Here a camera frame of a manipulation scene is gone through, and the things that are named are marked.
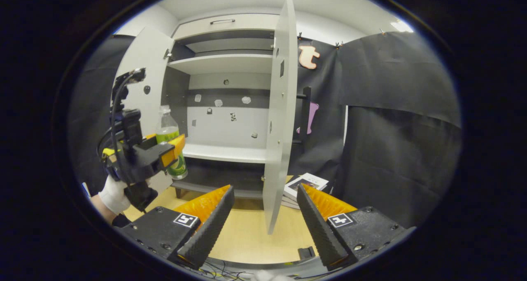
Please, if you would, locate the white and grey cabinet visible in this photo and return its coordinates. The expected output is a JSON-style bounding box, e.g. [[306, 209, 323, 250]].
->
[[165, 13, 289, 199]]

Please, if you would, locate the green label plastic bottle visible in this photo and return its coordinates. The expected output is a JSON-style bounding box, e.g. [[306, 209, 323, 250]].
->
[[156, 105, 189, 180]]

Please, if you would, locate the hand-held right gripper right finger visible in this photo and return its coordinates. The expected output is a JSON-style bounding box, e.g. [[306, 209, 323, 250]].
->
[[296, 183, 416, 271]]

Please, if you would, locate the ceiling light panel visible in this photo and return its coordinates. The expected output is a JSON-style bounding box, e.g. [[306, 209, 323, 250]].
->
[[389, 21, 414, 33]]

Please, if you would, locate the white cabinet door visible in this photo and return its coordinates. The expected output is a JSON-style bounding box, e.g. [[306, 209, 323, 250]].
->
[[112, 25, 175, 194], [262, 0, 312, 235]]

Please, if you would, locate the white booklet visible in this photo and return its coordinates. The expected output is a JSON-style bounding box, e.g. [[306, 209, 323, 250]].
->
[[282, 173, 330, 210]]

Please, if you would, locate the white cabinet shelf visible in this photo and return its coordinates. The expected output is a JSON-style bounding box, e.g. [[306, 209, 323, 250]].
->
[[167, 54, 274, 75], [182, 143, 268, 164]]

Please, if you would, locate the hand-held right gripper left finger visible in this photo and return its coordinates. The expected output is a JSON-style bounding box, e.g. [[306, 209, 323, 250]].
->
[[119, 185, 235, 270]]

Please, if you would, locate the black backdrop cloth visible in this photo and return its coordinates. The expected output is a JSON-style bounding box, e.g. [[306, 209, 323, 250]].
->
[[68, 31, 462, 229]]

